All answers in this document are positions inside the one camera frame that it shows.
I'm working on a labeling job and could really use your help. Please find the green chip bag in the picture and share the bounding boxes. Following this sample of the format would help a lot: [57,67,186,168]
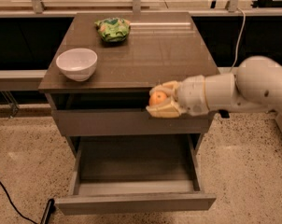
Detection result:
[94,17,131,43]

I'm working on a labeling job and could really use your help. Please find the grey top drawer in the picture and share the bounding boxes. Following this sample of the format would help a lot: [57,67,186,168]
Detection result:
[46,93,214,136]

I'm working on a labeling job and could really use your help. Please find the white ceramic bowl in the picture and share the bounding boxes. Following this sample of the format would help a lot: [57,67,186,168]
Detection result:
[56,48,98,81]

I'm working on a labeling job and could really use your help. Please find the black floor cable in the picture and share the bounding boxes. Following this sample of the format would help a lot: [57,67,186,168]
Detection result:
[0,173,39,224]

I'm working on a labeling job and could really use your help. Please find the white hanging cable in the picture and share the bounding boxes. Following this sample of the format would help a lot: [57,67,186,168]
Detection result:
[229,7,247,73]

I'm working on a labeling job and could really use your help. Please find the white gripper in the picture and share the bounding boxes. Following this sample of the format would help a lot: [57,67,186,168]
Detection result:
[146,76,209,119]

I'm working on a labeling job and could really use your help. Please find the grey drawer cabinet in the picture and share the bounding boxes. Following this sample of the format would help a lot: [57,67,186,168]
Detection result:
[39,12,219,151]

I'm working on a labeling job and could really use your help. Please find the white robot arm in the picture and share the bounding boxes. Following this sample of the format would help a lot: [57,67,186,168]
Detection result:
[147,56,282,118]

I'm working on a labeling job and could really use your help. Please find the grey open middle drawer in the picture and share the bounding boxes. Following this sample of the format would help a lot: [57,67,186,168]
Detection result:
[56,134,216,215]

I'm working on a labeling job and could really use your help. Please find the orange fruit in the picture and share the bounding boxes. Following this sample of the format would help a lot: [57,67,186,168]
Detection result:
[148,91,167,105]

